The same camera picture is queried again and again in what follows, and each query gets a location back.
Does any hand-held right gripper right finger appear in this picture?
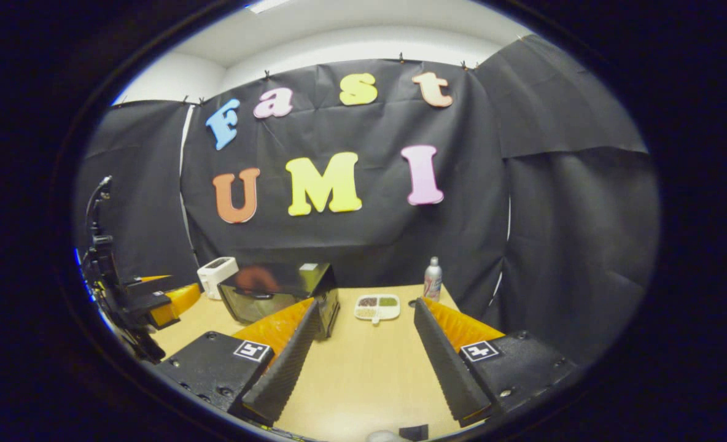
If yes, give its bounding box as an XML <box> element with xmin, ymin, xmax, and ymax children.
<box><xmin>414</xmin><ymin>297</ymin><xmax>579</xmax><ymax>427</ymax></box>

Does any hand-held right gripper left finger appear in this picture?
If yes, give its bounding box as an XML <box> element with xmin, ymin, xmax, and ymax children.
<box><xmin>155</xmin><ymin>299</ymin><xmax>321</xmax><ymax>426</ymax></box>

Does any black electric oven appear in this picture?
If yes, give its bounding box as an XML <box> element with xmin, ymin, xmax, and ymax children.
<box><xmin>219</xmin><ymin>263</ymin><xmax>341</xmax><ymax>339</ymax></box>

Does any white toaster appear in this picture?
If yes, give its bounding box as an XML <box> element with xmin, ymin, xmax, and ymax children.
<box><xmin>196</xmin><ymin>257</ymin><xmax>239</xmax><ymax>300</ymax></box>

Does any silver drink bottle red label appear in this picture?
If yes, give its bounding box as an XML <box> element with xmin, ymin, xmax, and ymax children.
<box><xmin>423</xmin><ymin>257</ymin><xmax>443</xmax><ymax>303</ymax></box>

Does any white divided snack dish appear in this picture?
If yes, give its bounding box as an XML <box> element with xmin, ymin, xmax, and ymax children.
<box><xmin>354</xmin><ymin>293</ymin><xmax>401</xmax><ymax>324</ymax></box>

